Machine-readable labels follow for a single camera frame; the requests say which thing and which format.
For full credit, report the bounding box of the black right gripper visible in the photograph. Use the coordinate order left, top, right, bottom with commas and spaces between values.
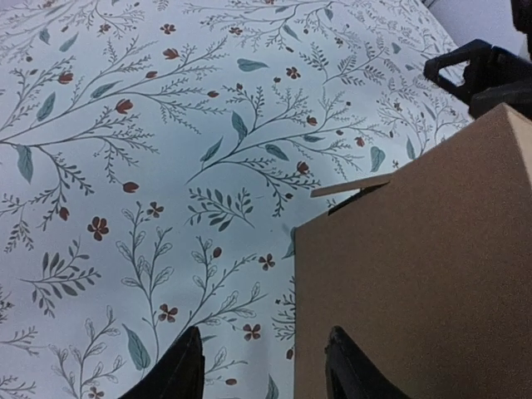
423, 0, 532, 121

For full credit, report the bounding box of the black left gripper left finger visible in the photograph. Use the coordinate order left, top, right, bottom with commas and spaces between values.
120, 326, 204, 399

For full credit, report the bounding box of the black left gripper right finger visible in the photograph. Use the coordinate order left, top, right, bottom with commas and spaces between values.
325, 326, 409, 399

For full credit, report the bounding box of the brown cardboard box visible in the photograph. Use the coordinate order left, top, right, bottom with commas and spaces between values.
294, 105, 531, 398

